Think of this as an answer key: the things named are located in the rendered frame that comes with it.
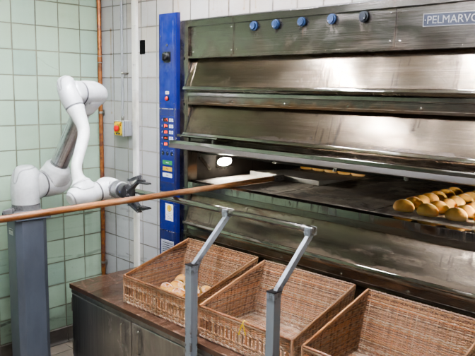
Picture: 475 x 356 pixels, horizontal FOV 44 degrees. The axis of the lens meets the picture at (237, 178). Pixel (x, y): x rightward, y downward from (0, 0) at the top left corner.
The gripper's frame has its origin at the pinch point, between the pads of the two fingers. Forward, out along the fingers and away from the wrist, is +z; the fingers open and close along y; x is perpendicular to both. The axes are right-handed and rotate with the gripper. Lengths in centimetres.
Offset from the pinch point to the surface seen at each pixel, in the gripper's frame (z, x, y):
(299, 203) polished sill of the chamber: 52, -53, 3
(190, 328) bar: 41, 7, 53
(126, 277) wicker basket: -22, -3, 47
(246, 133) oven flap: 17, -52, -29
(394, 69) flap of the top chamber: 99, -54, -61
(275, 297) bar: 89, 6, 26
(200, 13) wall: -21, -53, -93
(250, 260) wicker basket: 27, -46, 36
